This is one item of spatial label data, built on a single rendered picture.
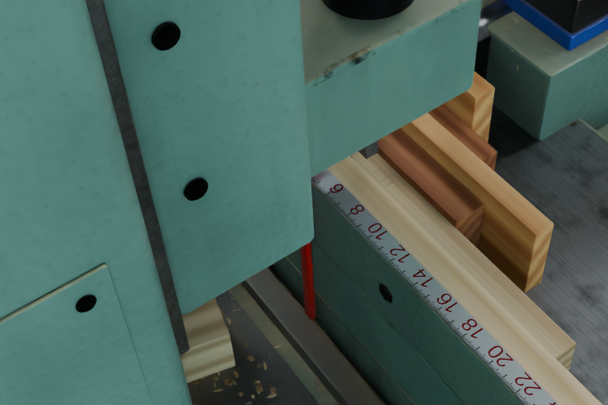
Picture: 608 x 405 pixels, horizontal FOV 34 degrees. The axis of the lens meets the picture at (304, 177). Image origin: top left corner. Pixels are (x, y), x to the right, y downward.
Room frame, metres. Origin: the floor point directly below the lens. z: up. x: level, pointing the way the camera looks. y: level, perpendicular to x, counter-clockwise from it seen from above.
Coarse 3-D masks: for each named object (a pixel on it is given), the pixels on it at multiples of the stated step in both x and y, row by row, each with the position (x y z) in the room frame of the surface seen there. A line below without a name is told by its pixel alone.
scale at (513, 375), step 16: (320, 176) 0.39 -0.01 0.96; (336, 192) 0.38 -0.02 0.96; (352, 208) 0.36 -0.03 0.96; (352, 224) 0.35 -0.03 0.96; (368, 224) 0.35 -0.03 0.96; (368, 240) 0.34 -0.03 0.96; (384, 240) 0.34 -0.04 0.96; (384, 256) 0.33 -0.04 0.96; (400, 256) 0.33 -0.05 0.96; (400, 272) 0.32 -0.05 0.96; (416, 272) 0.32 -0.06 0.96; (416, 288) 0.31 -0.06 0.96; (432, 288) 0.31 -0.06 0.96; (432, 304) 0.30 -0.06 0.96; (448, 304) 0.29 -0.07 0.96; (448, 320) 0.28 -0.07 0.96; (464, 320) 0.28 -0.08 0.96; (464, 336) 0.27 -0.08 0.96; (480, 336) 0.27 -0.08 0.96; (480, 352) 0.26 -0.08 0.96; (496, 352) 0.26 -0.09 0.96; (496, 368) 0.25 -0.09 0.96; (512, 368) 0.25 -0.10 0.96; (512, 384) 0.25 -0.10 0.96; (528, 384) 0.24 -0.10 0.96; (528, 400) 0.24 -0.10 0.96; (544, 400) 0.24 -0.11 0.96
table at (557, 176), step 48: (528, 144) 0.46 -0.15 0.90; (576, 144) 0.45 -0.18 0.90; (528, 192) 0.41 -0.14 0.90; (576, 192) 0.41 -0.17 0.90; (576, 240) 0.37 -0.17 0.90; (336, 288) 0.37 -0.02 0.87; (576, 288) 0.34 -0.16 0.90; (384, 336) 0.33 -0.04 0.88; (576, 336) 0.30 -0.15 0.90; (432, 384) 0.29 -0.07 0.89
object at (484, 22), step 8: (488, 8) 0.53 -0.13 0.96; (496, 8) 0.52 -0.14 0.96; (504, 8) 0.52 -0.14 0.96; (480, 16) 0.52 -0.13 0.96; (488, 16) 0.52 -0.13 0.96; (496, 16) 0.52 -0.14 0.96; (480, 24) 0.51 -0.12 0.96; (488, 24) 0.51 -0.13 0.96; (480, 32) 0.46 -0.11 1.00; (480, 40) 0.46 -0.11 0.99; (488, 40) 0.46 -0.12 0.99; (480, 48) 0.46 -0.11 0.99; (488, 48) 0.46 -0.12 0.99; (480, 56) 0.46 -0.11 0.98; (488, 56) 0.46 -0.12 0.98; (480, 64) 0.46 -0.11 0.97; (480, 72) 0.46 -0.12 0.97
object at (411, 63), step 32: (320, 0) 0.41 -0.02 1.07; (416, 0) 0.41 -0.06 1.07; (448, 0) 0.41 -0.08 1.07; (480, 0) 0.41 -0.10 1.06; (320, 32) 0.39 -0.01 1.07; (352, 32) 0.39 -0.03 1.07; (384, 32) 0.38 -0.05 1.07; (416, 32) 0.39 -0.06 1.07; (448, 32) 0.40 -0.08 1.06; (320, 64) 0.36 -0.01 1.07; (352, 64) 0.37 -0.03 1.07; (384, 64) 0.37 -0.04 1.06; (416, 64) 0.39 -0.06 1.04; (448, 64) 0.40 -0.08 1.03; (320, 96) 0.35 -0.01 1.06; (352, 96) 0.36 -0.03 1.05; (384, 96) 0.38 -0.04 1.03; (416, 96) 0.39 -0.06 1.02; (448, 96) 0.40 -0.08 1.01; (320, 128) 0.35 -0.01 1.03; (352, 128) 0.36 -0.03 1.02; (384, 128) 0.38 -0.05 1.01; (320, 160) 0.35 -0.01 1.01
